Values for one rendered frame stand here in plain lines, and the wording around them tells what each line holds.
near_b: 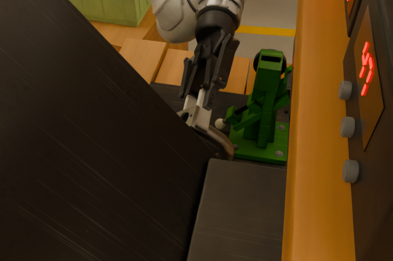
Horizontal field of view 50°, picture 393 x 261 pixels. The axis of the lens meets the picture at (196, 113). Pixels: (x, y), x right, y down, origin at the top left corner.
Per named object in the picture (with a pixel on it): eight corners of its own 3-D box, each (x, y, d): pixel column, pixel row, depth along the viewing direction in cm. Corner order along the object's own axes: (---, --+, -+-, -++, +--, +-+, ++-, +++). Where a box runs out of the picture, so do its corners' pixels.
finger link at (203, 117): (211, 97, 74) (214, 96, 73) (204, 133, 70) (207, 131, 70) (199, 89, 72) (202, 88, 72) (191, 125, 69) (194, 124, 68)
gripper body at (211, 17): (188, 21, 83) (178, 58, 79) (217, 2, 77) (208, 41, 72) (216, 41, 87) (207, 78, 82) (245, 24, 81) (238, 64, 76)
